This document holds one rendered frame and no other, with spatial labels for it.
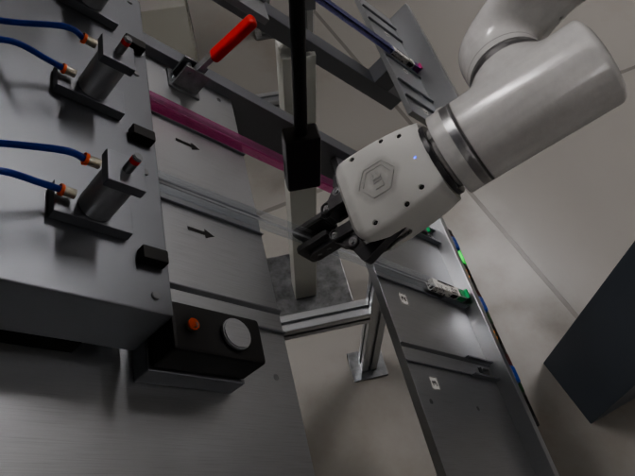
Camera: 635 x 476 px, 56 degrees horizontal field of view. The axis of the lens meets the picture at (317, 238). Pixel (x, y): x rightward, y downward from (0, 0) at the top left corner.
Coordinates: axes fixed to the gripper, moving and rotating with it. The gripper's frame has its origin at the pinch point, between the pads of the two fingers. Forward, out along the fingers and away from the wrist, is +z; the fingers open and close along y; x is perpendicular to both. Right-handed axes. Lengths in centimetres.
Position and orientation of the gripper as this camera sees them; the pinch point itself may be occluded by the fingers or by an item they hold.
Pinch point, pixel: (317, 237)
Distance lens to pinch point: 63.0
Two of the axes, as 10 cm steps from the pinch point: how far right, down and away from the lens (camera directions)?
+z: -7.9, 4.9, 3.7
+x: 5.7, 3.6, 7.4
